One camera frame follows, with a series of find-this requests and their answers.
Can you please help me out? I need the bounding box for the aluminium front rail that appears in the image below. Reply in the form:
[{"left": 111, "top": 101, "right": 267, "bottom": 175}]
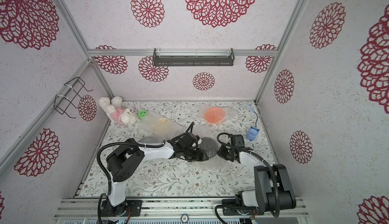
[{"left": 53, "top": 196, "right": 310, "bottom": 220}]

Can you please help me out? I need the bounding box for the green round toy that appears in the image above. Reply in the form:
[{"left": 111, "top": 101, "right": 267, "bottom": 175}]
[{"left": 138, "top": 110, "right": 149, "bottom": 119}]

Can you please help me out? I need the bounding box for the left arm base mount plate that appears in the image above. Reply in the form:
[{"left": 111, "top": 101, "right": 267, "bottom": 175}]
[{"left": 98, "top": 200, "right": 143, "bottom": 217}]

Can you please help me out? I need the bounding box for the blue toy with cord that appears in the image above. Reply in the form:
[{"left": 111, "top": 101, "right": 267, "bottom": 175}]
[{"left": 246, "top": 104, "right": 259, "bottom": 141}]

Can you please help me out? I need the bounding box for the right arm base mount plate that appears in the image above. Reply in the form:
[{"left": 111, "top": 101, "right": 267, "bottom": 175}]
[{"left": 222, "top": 199, "right": 263, "bottom": 216}]

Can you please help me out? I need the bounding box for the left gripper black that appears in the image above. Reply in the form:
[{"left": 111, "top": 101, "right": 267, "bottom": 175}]
[{"left": 183, "top": 147, "right": 209, "bottom": 163}]

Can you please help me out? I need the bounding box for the clear bubble wrap sheet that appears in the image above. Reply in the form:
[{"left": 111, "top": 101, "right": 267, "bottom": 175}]
[{"left": 188, "top": 124, "right": 231, "bottom": 172}]

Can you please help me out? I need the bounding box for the white plush bunny pink dress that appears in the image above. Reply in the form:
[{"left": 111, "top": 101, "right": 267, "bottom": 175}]
[{"left": 98, "top": 96, "right": 138, "bottom": 125}]

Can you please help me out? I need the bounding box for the dark grey plate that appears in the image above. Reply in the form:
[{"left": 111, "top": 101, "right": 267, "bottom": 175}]
[{"left": 199, "top": 137, "right": 219, "bottom": 158}]

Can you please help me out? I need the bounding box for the black wire wall basket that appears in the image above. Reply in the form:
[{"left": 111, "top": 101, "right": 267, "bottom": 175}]
[{"left": 53, "top": 77, "right": 93, "bottom": 119}]

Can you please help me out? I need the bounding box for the yellow plate in bubble wrap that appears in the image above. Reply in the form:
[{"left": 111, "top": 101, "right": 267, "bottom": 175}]
[{"left": 139, "top": 110, "right": 183, "bottom": 138}]

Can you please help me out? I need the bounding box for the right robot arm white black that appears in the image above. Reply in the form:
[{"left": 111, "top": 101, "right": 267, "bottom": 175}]
[{"left": 214, "top": 132, "right": 297, "bottom": 224}]

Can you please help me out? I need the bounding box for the orange plate in bubble wrap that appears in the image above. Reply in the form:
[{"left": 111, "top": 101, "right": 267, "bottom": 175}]
[{"left": 198, "top": 104, "right": 237, "bottom": 125}]

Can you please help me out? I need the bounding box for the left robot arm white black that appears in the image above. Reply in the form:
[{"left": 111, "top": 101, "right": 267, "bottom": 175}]
[{"left": 96, "top": 122, "right": 209, "bottom": 217}]

